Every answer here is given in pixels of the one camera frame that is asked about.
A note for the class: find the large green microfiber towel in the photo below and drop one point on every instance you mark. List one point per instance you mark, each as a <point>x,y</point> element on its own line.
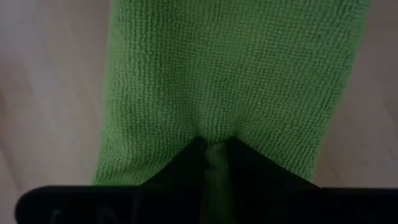
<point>233,77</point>

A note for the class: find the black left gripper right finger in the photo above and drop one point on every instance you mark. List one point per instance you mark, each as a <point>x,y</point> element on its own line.
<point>258,171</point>

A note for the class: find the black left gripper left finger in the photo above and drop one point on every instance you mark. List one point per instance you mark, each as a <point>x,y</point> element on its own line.
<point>183,171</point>

